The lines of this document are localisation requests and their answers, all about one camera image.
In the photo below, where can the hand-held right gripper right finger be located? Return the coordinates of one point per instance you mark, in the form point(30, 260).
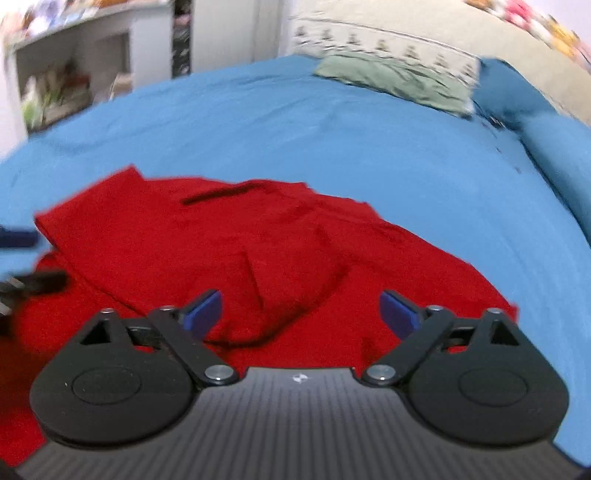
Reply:
point(398, 313)

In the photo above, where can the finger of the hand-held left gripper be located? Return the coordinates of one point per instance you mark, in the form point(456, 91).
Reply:
point(18, 238)
point(39, 281)

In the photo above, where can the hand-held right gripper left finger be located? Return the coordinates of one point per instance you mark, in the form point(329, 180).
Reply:
point(203, 313)

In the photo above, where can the red garment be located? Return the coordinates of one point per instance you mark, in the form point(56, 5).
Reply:
point(258, 249)

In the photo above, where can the blue bed sheet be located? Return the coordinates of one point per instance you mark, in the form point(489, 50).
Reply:
point(323, 147)

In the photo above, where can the white shelf unit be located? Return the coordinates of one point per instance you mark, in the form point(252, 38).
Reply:
point(115, 50)

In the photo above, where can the colourful things on shelf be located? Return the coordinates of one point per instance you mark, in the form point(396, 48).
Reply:
point(51, 14)

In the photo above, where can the green pillow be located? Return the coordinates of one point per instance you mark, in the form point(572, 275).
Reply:
point(392, 79)

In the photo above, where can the blue pillow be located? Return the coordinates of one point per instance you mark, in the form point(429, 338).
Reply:
point(554, 138)

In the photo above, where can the dark patterned strip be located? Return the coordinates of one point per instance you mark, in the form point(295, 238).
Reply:
point(181, 37)

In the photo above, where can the cream patterned pillow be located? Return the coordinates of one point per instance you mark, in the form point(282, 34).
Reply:
point(392, 40)

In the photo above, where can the beige blanket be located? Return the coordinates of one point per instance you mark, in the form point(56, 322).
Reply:
point(508, 39)

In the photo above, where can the colourful plush toys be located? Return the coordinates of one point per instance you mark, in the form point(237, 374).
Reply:
point(535, 23)

